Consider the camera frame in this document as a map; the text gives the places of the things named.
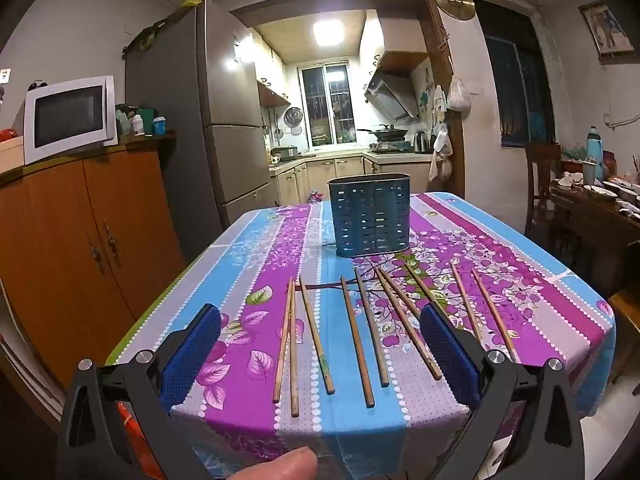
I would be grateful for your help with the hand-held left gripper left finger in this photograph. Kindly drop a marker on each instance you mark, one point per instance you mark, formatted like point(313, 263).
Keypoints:
point(192, 355)

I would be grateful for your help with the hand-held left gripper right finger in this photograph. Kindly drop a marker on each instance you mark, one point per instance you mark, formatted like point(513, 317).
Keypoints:
point(447, 355)

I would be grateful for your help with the row of wooden chopsticks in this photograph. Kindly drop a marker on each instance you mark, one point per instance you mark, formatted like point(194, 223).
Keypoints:
point(356, 340)

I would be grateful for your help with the perforated metal utensil holder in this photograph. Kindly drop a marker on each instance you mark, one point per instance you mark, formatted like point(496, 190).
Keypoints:
point(370, 215)

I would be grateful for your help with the person's left hand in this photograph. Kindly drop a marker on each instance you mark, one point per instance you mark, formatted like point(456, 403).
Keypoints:
point(280, 466)

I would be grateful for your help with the floral striped tablecloth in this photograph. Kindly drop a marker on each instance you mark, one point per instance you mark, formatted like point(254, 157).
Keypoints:
point(250, 320)

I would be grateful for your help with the orange plastic object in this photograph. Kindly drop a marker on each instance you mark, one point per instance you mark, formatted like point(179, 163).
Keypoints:
point(142, 445)

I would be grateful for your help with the orange wooden cabinet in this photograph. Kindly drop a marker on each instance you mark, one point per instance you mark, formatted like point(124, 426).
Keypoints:
point(75, 240)

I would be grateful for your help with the wooden dining chair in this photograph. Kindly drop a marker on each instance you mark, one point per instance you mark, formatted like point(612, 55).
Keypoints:
point(542, 180)

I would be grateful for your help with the dark wooden side table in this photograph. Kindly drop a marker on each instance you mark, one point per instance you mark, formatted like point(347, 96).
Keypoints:
point(590, 215)

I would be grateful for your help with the hanging cloth bags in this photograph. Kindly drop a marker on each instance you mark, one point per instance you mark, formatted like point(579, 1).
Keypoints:
point(441, 152)

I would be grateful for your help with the steel electric kettle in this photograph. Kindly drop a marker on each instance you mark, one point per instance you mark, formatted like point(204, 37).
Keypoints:
point(422, 142)

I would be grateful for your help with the gas stove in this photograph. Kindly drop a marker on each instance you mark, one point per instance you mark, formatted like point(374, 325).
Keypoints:
point(390, 146)

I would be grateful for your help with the beige lower kitchen cabinets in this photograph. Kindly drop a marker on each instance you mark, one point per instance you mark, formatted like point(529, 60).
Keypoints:
point(330, 172)

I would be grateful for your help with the beige kitchen cabinets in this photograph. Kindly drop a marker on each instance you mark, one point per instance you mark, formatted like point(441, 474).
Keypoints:
point(330, 172)
point(267, 75)

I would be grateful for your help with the steel pot on counter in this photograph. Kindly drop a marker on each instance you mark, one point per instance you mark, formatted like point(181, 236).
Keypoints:
point(285, 152)

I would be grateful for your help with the black wok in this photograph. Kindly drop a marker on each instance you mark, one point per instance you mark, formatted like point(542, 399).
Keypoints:
point(390, 133)

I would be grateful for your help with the white medicine bottle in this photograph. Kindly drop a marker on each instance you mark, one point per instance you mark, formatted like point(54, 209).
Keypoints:
point(137, 125)

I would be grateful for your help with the green plastic container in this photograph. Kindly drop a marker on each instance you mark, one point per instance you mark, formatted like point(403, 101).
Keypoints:
point(146, 121)

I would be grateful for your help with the tall grey refrigerator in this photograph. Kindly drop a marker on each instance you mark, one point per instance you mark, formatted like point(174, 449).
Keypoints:
point(225, 110)

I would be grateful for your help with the blue water bottle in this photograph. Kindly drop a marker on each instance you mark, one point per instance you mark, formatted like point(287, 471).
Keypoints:
point(595, 147)

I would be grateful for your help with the white hanging plastic bag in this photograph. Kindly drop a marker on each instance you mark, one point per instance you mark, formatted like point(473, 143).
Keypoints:
point(458, 96)

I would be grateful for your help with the hanging round colander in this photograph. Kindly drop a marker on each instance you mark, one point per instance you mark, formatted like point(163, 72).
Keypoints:
point(293, 116)

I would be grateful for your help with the steel range hood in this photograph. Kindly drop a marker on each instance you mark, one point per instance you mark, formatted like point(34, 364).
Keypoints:
point(392, 95)

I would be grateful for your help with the beige box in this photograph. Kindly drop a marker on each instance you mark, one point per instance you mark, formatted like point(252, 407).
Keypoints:
point(11, 155)

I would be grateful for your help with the white microwave oven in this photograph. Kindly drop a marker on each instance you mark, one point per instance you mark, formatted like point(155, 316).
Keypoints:
point(67, 115)

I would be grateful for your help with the dark room window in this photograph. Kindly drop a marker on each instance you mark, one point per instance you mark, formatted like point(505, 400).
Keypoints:
point(520, 90)

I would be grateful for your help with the barred kitchen window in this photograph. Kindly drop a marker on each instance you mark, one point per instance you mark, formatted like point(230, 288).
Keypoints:
point(327, 105)

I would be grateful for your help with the beige upper kitchen cabinets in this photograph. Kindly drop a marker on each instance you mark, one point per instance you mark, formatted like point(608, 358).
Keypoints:
point(267, 75)

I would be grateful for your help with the dark green bag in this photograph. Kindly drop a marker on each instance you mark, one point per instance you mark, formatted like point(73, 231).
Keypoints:
point(150, 30)

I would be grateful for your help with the square ceiling light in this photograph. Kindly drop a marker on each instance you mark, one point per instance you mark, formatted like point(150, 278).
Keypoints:
point(328, 31)

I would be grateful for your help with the yellow bag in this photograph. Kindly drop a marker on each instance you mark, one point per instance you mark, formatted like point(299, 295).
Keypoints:
point(192, 1)

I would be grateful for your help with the white wall socket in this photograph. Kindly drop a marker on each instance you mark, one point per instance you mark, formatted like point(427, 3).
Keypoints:
point(4, 75)

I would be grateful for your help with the gold round wall clock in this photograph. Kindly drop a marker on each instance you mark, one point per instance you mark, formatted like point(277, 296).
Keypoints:
point(454, 1)

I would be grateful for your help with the framed wall picture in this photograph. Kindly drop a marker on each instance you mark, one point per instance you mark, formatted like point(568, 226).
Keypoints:
point(607, 30)

